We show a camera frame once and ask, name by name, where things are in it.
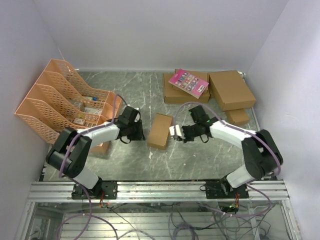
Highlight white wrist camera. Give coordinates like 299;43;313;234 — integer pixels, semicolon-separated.
134;107;141;123
169;124;185;141

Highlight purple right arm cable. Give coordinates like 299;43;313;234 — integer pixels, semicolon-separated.
172;101;282;218

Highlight small cardboard box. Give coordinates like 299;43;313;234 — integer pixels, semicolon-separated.
224;109;250;126

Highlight orange plastic file organizer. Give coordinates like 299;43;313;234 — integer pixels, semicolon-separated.
14;59;123;144

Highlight pink book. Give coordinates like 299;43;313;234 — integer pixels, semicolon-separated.
167;68;209;99

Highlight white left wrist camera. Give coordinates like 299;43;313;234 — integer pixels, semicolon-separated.
134;107;141;123

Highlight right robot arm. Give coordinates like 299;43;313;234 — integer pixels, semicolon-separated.
170;105;283;198

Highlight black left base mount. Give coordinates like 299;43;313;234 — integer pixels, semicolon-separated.
71;180;118;200

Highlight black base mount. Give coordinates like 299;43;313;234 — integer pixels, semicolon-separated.
71;180;118;200
202;179;249;200

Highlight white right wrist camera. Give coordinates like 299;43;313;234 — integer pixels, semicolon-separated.
169;124;185;141

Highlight closed cardboard box under book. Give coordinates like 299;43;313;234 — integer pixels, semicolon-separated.
163;73;211;104

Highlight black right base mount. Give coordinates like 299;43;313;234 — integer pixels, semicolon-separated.
202;179;249;200

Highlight large closed cardboard box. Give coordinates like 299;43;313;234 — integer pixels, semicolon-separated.
208;70;256;112

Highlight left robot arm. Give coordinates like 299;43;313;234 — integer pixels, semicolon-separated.
46;106;146;199

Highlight aluminium mounting rail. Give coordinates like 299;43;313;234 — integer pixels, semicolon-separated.
27;180;290;203

